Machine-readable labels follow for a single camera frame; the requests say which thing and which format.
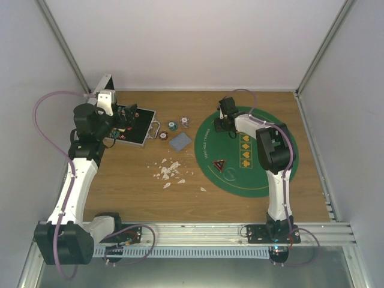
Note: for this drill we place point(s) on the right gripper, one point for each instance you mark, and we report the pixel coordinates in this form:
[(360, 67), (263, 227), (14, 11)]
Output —
[(218, 128)]

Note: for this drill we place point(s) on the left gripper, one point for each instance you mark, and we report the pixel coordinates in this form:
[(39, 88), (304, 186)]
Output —
[(129, 117)]

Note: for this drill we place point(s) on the red triangle dealer button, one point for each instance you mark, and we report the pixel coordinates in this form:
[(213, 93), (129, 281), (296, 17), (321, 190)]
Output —
[(219, 165)]

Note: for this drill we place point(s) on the blue ten chip stack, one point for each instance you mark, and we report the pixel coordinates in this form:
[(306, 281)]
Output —
[(185, 122)]

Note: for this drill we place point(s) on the clear round button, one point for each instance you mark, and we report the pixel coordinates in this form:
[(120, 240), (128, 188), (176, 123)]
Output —
[(230, 174)]

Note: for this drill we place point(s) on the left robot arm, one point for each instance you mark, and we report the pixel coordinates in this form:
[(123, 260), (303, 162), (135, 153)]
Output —
[(75, 186)]

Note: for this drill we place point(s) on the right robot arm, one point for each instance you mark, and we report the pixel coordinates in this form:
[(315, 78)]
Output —
[(276, 156)]

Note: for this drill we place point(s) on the aluminium poker case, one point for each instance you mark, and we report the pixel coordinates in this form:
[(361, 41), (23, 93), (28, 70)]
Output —
[(146, 128)]

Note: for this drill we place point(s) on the round green poker mat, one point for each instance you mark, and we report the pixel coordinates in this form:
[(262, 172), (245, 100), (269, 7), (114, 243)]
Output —
[(240, 153)]

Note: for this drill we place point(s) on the red hundred chip stack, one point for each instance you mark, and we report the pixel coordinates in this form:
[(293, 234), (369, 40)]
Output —
[(163, 135)]

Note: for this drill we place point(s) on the green fifty chip stack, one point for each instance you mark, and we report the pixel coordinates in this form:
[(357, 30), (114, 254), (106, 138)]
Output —
[(172, 126)]

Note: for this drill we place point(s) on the blue playing card deck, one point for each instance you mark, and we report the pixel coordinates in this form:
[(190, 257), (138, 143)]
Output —
[(180, 142)]

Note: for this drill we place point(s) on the white debris pile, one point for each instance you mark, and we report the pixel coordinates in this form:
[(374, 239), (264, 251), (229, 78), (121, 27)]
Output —
[(172, 172)]

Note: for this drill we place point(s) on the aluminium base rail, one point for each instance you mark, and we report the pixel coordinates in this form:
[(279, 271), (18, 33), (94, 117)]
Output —
[(138, 242)]

